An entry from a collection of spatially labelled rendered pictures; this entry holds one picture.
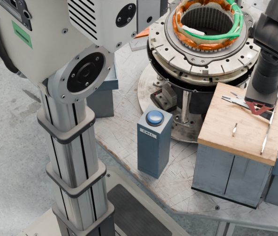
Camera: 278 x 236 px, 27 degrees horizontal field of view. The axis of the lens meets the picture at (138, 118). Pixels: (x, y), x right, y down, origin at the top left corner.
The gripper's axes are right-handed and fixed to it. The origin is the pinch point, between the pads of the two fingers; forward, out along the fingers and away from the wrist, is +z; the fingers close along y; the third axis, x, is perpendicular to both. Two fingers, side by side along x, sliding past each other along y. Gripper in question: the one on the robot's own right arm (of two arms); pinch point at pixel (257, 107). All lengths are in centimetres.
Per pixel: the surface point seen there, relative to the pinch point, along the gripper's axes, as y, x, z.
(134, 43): 42, 45, 38
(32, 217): 2, 76, 119
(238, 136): -1.4, 2.3, 12.0
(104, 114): 11, 44, 39
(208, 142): -5.1, 8.9, 12.7
